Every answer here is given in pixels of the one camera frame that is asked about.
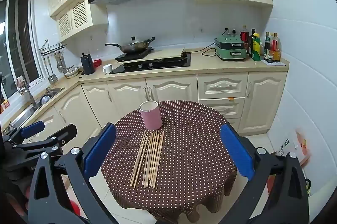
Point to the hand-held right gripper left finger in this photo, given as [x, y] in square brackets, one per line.
[101, 147]

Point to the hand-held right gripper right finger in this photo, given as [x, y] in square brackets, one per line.
[235, 150]

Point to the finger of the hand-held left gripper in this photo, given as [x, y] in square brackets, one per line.
[33, 128]
[63, 134]

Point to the group of wooden chopsticks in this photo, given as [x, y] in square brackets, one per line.
[150, 158]

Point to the pink cylindrical cup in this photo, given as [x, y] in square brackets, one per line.
[150, 117]

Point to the person's left hand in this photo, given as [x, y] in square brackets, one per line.
[15, 200]

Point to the steel kitchen sink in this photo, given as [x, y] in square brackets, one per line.
[39, 105]

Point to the metal faucet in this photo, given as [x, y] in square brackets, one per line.
[32, 97]

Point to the steel pot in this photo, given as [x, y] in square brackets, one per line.
[46, 100]

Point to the brown polka dot tablecloth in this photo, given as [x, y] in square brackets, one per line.
[189, 150]

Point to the metal ladle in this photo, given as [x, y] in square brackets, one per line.
[51, 74]

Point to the white dishes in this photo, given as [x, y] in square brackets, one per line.
[71, 72]

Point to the white printed rice bag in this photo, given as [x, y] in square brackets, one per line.
[300, 145]

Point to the red plastic stool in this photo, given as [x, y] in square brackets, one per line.
[75, 209]

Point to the metal slotted spoon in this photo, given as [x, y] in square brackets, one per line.
[60, 62]

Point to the dark blue container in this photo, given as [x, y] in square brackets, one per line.
[87, 64]

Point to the white mug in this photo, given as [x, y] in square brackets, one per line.
[107, 69]

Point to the red container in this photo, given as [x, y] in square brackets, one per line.
[97, 63]

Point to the kitchen window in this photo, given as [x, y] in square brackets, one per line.
[21, 42]

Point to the beige kitchen countertop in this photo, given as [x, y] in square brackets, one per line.
[210, 66]

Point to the cream base cabinets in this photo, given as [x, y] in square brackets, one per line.
[171, 88]

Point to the black induction cooker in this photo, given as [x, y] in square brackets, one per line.
[131, 56]

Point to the black glass gas cooktop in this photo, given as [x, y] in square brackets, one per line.
[158, 66]

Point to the green electric cooker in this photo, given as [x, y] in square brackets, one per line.
[230, 49]

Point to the green bottle yellow cap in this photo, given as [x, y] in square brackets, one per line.
[256, 50]

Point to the orange sauce bottle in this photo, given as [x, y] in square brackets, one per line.
[276, 53]

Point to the steel wok with lid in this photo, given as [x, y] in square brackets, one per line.
[133, 47]

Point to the dark sauce bottle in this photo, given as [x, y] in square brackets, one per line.
[267, 49]

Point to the beige board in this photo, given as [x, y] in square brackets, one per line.
[163, 55]

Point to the dark glass bottle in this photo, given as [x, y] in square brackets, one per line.
[252, 39]

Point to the red bottle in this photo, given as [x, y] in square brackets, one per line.
[244, 38]

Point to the metal wall utensil rack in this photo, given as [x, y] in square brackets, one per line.
[52, 47]

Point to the small cream lattice wall cabinet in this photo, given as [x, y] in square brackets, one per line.
[76, 17]

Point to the wall power socket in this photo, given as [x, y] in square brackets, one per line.
[229, 30]

